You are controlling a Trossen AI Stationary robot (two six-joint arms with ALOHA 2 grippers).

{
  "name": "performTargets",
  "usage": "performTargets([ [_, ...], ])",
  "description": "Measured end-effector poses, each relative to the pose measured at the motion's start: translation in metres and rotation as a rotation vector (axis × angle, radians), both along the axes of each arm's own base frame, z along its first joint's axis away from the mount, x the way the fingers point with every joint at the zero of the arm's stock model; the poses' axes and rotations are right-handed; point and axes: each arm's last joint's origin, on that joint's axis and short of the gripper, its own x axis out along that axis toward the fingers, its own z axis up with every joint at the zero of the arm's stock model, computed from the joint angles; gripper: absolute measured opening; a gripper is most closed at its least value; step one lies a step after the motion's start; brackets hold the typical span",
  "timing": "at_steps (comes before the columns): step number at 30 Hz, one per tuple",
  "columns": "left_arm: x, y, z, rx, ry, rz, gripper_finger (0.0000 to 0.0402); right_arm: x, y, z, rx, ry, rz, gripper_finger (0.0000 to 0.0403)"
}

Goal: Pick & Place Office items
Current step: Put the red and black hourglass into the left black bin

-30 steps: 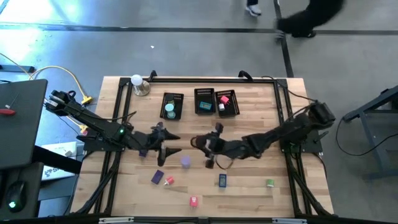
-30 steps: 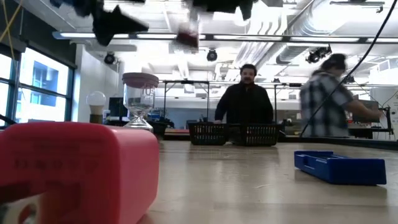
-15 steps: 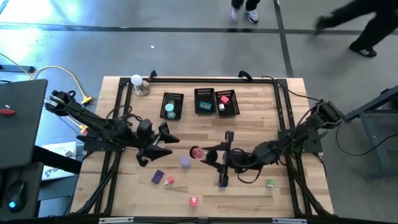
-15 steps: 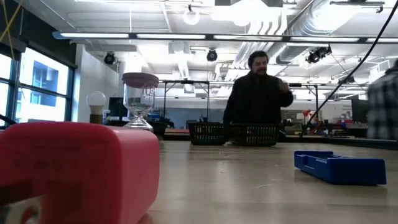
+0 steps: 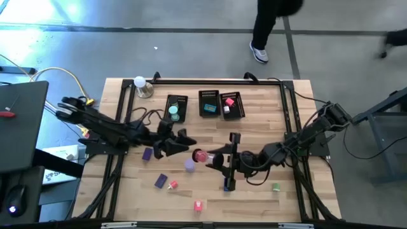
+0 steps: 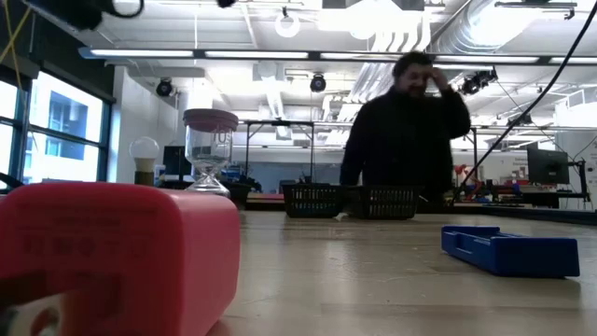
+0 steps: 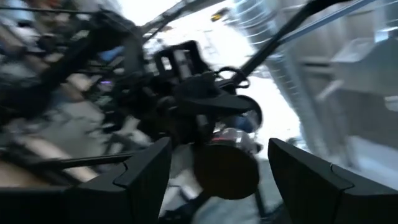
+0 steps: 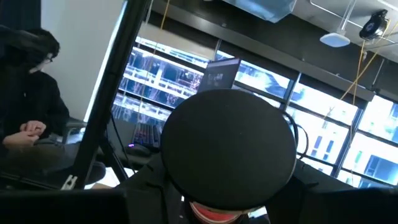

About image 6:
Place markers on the light bulb on brass base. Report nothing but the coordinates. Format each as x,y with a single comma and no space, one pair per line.
144,156

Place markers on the black ceiling equipment cluster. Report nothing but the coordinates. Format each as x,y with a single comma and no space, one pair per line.
478,81

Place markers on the silver ventilation duct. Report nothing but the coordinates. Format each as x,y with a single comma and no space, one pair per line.
466,28

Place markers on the red usb wall charger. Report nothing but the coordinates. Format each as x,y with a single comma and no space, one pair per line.
116,252

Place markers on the large dark-framed window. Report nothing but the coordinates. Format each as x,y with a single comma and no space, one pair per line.
65,130

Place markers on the person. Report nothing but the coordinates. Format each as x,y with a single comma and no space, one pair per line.
403,140

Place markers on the black computer monitor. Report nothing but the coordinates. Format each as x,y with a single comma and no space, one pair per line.
176,161
548,166

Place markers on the long ceiling light bar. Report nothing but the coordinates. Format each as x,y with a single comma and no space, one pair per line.
140,53

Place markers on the blue box with recessed side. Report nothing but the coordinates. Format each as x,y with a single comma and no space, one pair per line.
513,254

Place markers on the hourglass with pale purple caps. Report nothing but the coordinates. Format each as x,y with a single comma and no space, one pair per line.
210,120

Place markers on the black metal frame stand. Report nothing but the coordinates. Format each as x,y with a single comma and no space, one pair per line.
280,123

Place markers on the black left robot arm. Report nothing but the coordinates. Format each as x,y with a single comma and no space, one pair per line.
70,11

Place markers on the black ceiling-mounted camera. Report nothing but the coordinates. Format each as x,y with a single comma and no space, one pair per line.
164,88
318,83

